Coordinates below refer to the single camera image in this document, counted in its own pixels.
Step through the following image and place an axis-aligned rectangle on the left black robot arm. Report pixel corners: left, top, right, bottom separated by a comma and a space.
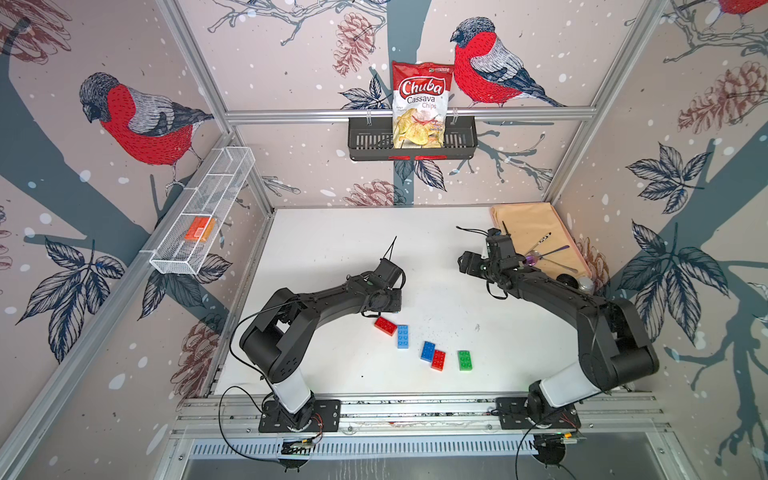
239, 258, 406, 425

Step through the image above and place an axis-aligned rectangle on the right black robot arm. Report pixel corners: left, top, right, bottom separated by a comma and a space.
457, 228, 660, 424

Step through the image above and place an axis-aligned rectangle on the red lego brick left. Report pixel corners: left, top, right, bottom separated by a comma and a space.
374, 317, 398, 336

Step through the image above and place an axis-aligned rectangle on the red lego brick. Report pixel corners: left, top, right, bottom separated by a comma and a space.
430, 350, 446, 371
374, 317, 398, 336

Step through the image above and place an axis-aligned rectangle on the light blue lego brick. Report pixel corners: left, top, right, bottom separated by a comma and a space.
396, 325, 409, 350

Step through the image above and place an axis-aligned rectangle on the blue small lego brick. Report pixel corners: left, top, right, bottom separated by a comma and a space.
420, 341, 436, 363

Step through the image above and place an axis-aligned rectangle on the red lego brick right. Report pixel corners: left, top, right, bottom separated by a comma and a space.
430, 350, 446, 371

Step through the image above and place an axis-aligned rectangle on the green lego brick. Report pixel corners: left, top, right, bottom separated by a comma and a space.
457, 350, 473, 372

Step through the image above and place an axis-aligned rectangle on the purple spoon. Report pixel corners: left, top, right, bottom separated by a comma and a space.
525, 245, 570, 266

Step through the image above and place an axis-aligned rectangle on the yellow cloth mat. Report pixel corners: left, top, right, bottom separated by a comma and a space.
490, 203, 592, 279

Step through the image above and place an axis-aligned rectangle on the black lid shaker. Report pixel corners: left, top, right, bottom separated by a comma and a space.
556, 274, 579, 289

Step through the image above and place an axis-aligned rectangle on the silver lid shaker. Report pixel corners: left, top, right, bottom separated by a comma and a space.
577, 276, 595, 295

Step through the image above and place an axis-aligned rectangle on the chuba cassava chips bag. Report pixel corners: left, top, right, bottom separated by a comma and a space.
392, 62, 453, 149

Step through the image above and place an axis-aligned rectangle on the orange block in basket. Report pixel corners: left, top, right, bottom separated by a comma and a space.
184, 216, 216, 243

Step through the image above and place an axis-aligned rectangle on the spoon with patterned handle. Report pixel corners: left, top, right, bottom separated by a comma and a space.
525, 232, 552, 255

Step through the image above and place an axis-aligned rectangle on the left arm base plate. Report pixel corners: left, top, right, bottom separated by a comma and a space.
258, 398, 341, 433

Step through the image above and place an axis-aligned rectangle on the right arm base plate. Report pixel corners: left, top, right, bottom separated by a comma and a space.
490, 397, 581, 430

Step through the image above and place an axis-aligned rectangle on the black wall basket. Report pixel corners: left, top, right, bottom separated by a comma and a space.
348, 117, 478, 161

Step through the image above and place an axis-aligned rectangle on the white wire basket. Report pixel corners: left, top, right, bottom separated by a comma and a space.
150, 146, 255, 275

